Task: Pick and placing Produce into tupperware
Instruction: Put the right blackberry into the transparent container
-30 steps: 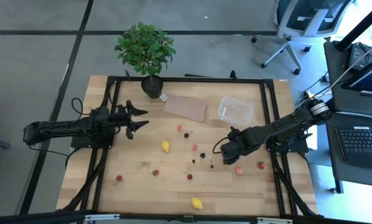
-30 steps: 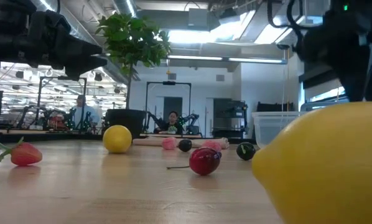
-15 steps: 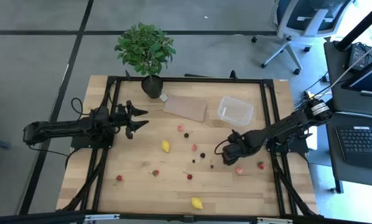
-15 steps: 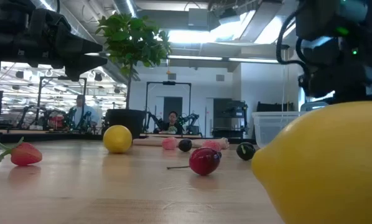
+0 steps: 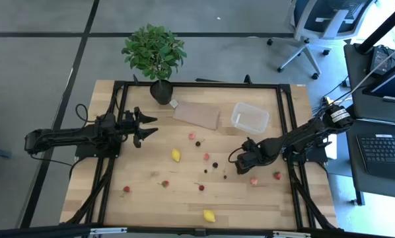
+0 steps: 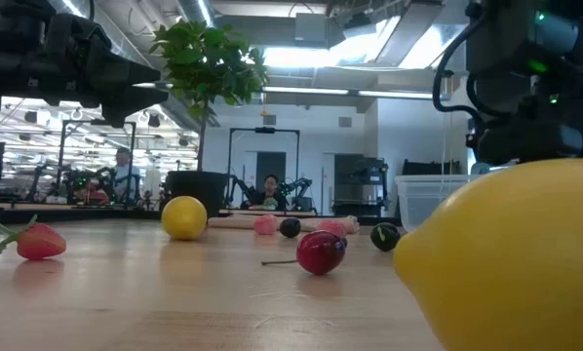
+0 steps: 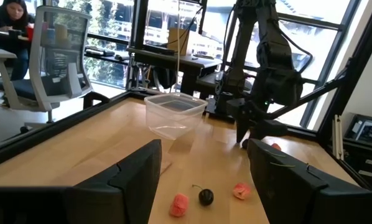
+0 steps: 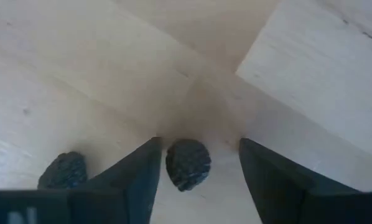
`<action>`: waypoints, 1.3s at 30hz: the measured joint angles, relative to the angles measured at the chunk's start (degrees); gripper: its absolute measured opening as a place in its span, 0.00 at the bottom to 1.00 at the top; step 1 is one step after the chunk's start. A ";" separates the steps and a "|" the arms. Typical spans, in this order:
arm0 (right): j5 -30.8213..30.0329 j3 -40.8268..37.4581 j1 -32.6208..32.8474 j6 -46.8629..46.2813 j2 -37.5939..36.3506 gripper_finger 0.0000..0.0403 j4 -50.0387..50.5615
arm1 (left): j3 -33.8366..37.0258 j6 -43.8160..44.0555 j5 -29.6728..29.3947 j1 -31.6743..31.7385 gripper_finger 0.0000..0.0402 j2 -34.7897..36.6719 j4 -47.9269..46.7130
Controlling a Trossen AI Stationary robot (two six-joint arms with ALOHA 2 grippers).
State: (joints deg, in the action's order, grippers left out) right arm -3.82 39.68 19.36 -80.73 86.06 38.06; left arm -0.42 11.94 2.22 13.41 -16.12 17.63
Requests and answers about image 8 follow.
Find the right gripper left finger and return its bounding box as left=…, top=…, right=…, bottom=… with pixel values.
left=68, top=136, right=163, bottom=224

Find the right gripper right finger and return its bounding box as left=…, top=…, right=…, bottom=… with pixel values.
left=238, top=138, right=317, bottom=224

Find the small dark berry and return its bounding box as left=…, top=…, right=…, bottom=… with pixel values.
left=165, top=139, right=212, bottom=192
left=37, top=151, right=88, bottom=190

